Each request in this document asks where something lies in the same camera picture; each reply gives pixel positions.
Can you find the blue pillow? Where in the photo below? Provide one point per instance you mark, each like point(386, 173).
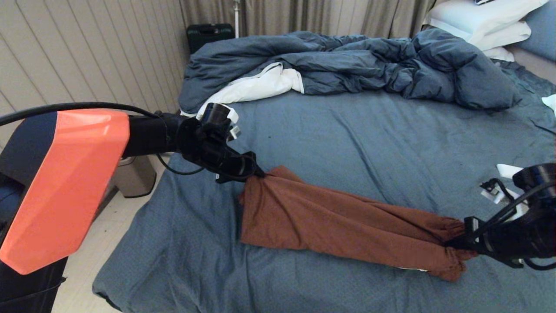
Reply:
point(543, 32)

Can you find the dark patterned item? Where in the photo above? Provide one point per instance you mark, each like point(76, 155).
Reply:
point(486, 1)

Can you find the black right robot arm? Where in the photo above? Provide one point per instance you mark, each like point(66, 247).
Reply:
point(525, 234)

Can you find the white cloth piece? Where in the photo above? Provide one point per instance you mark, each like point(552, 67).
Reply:
point(551, 104)

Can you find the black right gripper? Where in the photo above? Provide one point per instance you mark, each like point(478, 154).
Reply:
point(475, 234)

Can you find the white stand pole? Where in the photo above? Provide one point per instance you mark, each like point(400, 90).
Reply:
point(237, 19)

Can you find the beige curtain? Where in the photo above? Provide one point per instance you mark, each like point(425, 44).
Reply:
point(304, 17)

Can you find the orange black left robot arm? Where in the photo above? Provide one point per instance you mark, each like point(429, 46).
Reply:
point(65, 182)

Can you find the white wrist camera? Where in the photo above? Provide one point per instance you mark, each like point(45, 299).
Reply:
point(495, 195)
point(232, 119)

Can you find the small white pillow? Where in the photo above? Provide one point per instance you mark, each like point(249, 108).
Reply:
point(498, 54)

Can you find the blue bed sheet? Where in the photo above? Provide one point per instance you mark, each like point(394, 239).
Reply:
point(347, 130)

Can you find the large white pillow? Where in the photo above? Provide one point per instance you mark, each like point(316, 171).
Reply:
point(473, 18)

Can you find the beige trash bin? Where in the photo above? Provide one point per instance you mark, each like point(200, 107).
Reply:
point(139, 178)

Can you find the dark blue crumpled duvet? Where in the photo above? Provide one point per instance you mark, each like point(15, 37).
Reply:
point(369, 63)

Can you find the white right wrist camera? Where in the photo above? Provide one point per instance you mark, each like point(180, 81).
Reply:
point(495, 195)

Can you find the flat white pillow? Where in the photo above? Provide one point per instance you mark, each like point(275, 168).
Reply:
point(506, 38)

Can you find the white blanket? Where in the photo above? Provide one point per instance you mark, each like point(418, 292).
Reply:
point(256, 87)

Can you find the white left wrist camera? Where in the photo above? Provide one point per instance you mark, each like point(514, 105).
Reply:
point(232, 119)

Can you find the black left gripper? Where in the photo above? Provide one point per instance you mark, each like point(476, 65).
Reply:
point(226, 161)

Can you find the white flat strip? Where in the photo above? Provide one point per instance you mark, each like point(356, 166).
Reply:
point(508, 170)

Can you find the black hard suitcase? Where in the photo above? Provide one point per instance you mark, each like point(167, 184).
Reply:
point(208, 34)

